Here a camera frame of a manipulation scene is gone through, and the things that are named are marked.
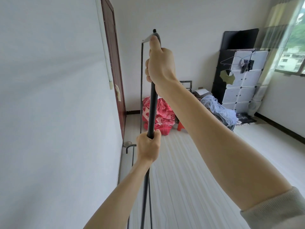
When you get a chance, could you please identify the red patterned blanket bundle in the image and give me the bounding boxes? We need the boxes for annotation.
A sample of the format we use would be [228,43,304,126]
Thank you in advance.
[142,97,176,136]

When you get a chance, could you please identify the black flat board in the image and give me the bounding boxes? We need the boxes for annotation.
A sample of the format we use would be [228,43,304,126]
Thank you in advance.
[220,28,260,51]

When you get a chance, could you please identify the black and white cube wardrobe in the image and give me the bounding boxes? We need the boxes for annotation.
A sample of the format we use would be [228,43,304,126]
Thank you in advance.
[211,49,270,115]

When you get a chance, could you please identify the person's right hand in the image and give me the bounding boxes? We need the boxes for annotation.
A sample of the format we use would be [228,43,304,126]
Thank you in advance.
[145,35,180,96]

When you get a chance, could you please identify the dark hanging garment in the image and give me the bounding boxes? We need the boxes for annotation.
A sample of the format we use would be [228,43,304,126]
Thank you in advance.
[239,59,254,74]

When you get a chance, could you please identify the wire clothes hanger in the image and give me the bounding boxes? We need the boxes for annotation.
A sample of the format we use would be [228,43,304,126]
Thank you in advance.
[220,54,236,66]

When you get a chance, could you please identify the beige sweater sleeve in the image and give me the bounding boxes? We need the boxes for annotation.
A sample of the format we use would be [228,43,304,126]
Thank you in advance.
[240,187,305,229]

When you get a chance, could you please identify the olive green hanging cloth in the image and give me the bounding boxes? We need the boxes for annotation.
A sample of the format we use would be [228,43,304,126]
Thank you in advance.
[219,69,236,86]

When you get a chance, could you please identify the pile of blue clothes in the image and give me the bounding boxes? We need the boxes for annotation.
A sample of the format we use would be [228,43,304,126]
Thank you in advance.
[200,94,239,132]

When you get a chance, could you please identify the sheer light curtain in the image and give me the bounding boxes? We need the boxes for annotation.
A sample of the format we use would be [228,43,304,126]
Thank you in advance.
[248,0,302,117]

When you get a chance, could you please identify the black floor mat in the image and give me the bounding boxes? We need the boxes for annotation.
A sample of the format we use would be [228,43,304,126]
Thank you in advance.
[234,113,258,127]

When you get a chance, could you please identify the person's left forearm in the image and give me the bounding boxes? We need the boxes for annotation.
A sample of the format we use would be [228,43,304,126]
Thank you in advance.
[82,156,153,229]

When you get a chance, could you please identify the person's right forearm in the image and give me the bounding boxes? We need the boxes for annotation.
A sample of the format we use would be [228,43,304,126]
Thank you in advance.
[156,79,293,212]

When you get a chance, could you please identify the person's left hand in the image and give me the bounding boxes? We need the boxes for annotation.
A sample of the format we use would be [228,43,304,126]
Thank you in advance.
[136,129,162,164]

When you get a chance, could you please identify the window with frame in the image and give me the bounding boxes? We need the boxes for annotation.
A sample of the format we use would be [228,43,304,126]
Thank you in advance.
[274,0,305,77]

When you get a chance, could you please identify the brown wooden door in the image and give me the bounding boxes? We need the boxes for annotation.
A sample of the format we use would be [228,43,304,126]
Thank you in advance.
[100,0,127,140]

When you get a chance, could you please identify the cardboard box with paper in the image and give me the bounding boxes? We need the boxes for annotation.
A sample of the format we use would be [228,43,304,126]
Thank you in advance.
[192,87,213,99]

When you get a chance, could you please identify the black metal clothes rack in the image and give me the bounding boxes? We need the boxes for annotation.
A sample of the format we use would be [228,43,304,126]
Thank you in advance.
[123,28,163,229]

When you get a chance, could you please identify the white wall cable conduit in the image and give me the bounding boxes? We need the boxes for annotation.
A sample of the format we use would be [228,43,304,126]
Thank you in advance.
[95,0,114,90]

